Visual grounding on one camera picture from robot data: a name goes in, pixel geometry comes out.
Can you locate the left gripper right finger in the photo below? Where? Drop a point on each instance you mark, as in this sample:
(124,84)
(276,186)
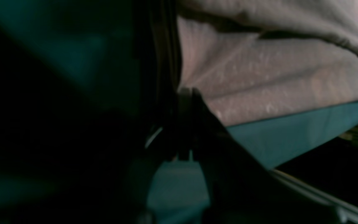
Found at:
(240,189)

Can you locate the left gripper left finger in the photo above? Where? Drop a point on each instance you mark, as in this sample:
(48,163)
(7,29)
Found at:
(62,161)

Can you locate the pink T-shirt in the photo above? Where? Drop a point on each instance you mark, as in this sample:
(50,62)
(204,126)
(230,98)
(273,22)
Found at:
(260,59)

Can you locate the teal table cloth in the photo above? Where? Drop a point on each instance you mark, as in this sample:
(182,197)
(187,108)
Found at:
(127,54)

